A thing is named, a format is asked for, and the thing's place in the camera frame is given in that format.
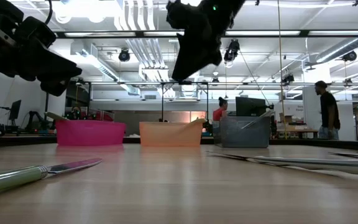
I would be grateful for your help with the person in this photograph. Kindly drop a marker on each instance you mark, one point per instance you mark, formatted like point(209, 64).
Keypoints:
point(218, 113)
point(329, 109)
point(75, 112)

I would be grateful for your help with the grey plastic bin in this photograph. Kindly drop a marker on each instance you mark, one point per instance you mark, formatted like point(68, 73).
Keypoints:
point(244, 133)

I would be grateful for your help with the black computer monitor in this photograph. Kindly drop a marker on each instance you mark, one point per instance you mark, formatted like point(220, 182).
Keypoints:
point(250, 107)

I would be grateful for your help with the black ceiling spotlight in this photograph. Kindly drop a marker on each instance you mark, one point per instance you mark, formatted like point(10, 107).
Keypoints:
point(349, 56)
point(232, 49)
point(287, 79)
point(124, 55)

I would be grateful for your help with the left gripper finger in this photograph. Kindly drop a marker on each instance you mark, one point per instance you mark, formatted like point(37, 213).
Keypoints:
point(61, 63)
point(54, 74)

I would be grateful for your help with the black overhead frame bar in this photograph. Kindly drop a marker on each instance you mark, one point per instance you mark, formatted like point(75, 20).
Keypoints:
point(120, 34)

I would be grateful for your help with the black background rig frame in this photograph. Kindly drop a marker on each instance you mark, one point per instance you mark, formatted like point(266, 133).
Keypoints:
point(162, 102)

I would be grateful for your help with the black table frame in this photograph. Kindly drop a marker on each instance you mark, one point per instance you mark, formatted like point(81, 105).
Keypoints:
point(17, 141)

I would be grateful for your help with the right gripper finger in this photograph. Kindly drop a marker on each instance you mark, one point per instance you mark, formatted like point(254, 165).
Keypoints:
point(188, 59)
point(211, 53)

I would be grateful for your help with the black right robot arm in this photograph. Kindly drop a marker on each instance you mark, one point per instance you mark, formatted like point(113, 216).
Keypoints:
point(235, 4)

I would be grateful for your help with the orange plastic bin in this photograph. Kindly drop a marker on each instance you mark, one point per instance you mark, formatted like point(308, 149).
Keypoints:
point(169, 135)

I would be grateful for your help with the black background robot arm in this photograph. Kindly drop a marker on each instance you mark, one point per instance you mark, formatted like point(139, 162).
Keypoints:
point(34, 116)

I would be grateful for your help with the pink plastic bin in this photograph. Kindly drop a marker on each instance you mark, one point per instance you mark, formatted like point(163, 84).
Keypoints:
point(89, 133)

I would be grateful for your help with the small black monitor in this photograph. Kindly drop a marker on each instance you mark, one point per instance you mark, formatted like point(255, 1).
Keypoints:
point(15, 110)

